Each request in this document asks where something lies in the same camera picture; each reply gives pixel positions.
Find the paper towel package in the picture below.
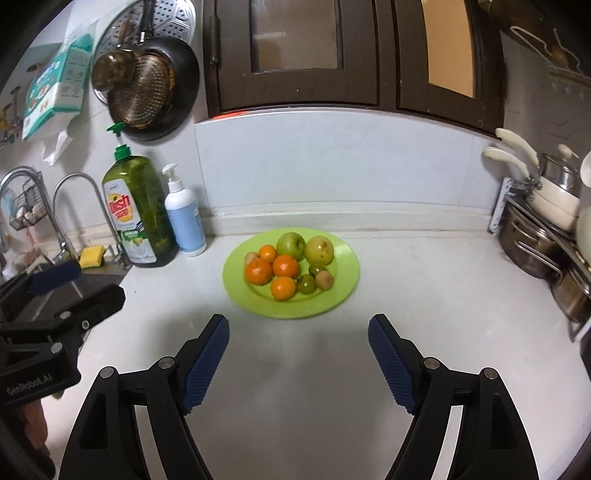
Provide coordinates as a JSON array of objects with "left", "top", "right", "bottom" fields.
[{"left": 22, "top": 32, "right": 93, "bottom": 140}]

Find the green dish soap bottle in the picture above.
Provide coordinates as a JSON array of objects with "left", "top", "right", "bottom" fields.
[{"left": 102, "top": 122, "right": 178, "bottom": 268}]

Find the metal dish rack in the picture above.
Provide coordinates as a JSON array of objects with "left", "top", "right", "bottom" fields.
[{"left": 489, "top": 177, "right": 590, "bottom": 342}]

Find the yellow-green guava fruit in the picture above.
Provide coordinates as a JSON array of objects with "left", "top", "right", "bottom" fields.
[{"left": 304, "top": 235, "right": 335, "bottom": 265}]

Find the wire sink basket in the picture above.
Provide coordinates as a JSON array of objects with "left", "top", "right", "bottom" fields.
[{"left": 9, "top": 180, "right": 47, "bottom": 231}]

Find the stemmed orange tangerine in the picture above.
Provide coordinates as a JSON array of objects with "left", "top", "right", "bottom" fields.
[{"left": 273, "top": 254, "right": 301, "bottom": 279}]

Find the round steamer tray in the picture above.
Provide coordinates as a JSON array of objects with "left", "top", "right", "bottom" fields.
[{"left": 94, "top": 0, "right": 197, "bottom": 58}]

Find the white ladle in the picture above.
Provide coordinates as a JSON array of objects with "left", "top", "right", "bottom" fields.
[{"left": 579, "top": 151, "right": 591, "bottom": 188}]

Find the yellow sponge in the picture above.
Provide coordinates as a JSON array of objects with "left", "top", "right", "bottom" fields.
[{"left": 78, "top": 245, "right": 105, "bottom": 270}]

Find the lime green plate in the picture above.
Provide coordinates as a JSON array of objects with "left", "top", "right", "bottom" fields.
[{"left": 222, "top": 227, "right": 360, "bottom": 319}]

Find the small oval orange fruit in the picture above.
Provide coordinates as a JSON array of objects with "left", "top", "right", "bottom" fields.
[{"left": 270, "top": 276, "right": 297, "bottom": 301}]

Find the small green fruit with calyx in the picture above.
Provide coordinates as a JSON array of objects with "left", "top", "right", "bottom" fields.
[{"left": 297, "top": 274, "right": 317, "bottom": 295}]

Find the green apple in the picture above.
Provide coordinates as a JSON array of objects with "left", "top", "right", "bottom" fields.
[{"left": 276, "top": 232, "right": 305, "bottom": 261}]

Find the smooth orange kumquat fruit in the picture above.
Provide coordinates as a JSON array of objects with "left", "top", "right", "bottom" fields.
[{"left": 259, "top": 244, "right": 277, "bottom": 264}]

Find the brown longan fruit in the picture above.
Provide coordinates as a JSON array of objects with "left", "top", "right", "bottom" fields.
[
  {"left": 245, "top": 252, "right": 259, "bottom": 266},
  {"left": 315, "top": 270, "right": 334, "bottom": 291}
]

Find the large orange tangerine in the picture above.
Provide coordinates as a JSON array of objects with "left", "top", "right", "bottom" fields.
[{"left": 245, "top": 257, "right": 273, "bottom": 286}]

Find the perforated metal strainer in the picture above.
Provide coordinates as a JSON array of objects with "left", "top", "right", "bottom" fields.
[{"left": 107, "top": 53, "right": 174, "bottom": 129}]

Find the dark wooden cabinet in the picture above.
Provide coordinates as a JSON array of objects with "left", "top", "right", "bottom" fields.
[{"left": 202, "top": 1, "right": 506, "bottom": 134}]

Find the chrome kitchen faucet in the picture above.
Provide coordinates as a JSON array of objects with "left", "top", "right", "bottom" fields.
[{"left": 52, "top": 172, "right": 132, "bottom": 271}]

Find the white saucepan with handle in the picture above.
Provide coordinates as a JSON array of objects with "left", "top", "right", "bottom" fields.
[{"left": 483, "top": 147, "right": 580, "bottom": 233}]

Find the black frying pan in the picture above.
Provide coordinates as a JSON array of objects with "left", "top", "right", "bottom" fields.
[{"left": 122, "top": 1, "right": 200, "bottom": 142}]

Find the steel pot with lid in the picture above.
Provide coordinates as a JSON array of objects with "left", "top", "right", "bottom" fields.
[{"left": 540, "top": 144, "right": 582, "bottom": 197}]

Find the white blue pump bottle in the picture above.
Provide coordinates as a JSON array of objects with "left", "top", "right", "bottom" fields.
[{"left": 162, "top": 163, "right": 206, "bottom": 257}]

